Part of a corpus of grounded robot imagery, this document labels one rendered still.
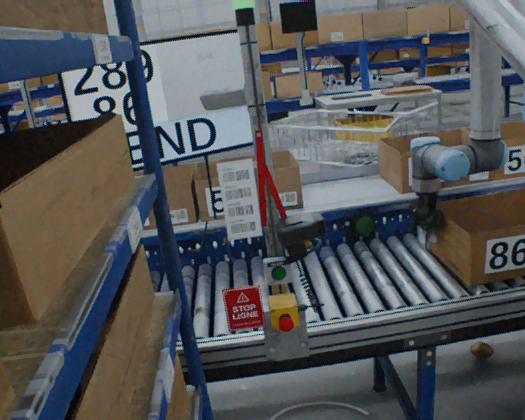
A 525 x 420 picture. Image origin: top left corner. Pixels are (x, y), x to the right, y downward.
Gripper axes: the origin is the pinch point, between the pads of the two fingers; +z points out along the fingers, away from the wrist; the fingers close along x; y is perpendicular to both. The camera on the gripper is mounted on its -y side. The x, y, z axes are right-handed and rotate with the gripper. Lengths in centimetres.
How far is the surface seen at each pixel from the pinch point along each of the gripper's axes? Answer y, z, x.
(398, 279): 9.7, 6.0, -12.8
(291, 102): -451, 5, 14
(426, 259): 0.0, 5.6, 0.6
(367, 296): 17.6, 5.5, -25.2
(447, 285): 18.4, 6.0, 0.2
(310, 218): 35, -29, -43
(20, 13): 105, -76, -73
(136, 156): 29, -48, -82
